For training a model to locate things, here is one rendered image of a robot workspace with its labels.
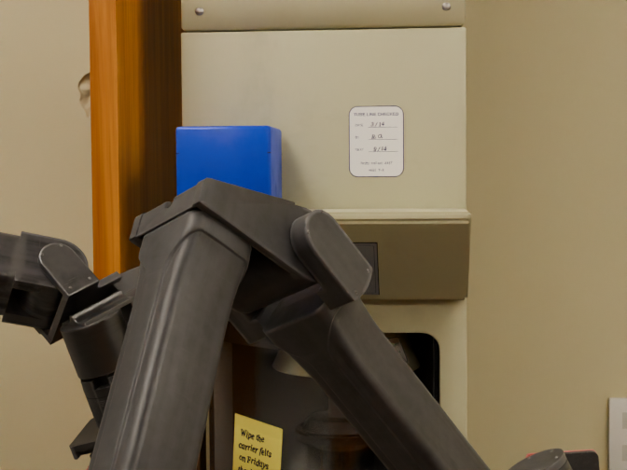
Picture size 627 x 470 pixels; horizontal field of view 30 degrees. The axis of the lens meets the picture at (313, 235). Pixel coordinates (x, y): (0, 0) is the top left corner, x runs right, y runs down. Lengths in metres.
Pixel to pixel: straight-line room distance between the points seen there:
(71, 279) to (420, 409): 0.35
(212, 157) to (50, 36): 0.67
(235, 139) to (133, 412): 0.56
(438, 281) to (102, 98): 0.41
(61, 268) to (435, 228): 0.38
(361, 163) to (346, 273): 0.50
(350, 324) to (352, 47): 0.53
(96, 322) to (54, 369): 0.80
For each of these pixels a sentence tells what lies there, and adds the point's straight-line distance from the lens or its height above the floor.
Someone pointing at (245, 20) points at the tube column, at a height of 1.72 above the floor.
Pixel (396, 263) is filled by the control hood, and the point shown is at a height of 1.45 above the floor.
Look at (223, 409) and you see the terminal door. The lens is 1.30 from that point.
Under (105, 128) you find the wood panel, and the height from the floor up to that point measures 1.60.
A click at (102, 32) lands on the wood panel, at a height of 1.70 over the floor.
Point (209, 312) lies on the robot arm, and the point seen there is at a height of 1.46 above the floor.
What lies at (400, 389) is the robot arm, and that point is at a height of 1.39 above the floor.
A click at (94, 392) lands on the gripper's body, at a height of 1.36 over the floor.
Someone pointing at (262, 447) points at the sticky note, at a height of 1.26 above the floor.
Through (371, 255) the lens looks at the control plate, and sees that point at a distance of 1.23.
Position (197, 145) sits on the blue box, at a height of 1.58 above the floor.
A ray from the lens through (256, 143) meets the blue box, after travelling 1.21.
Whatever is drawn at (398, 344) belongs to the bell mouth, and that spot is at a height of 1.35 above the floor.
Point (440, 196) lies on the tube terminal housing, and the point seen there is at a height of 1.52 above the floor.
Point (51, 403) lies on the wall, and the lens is 1.86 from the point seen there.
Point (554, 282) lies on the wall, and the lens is 1.76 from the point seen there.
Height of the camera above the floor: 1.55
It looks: 3 degrees down
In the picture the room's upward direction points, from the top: straight up
